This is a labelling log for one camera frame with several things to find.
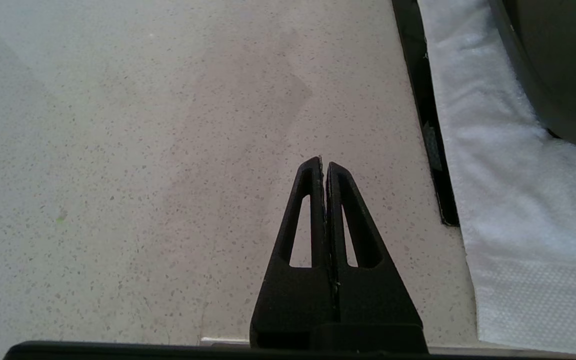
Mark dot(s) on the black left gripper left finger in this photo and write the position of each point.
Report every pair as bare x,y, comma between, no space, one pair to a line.
293,300

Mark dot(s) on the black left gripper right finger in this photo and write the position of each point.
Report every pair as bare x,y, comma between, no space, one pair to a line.
378,300

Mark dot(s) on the white towel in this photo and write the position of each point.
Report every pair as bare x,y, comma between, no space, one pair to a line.
508,200

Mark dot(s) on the black rice cooker base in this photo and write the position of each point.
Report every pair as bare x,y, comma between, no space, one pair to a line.
568,60

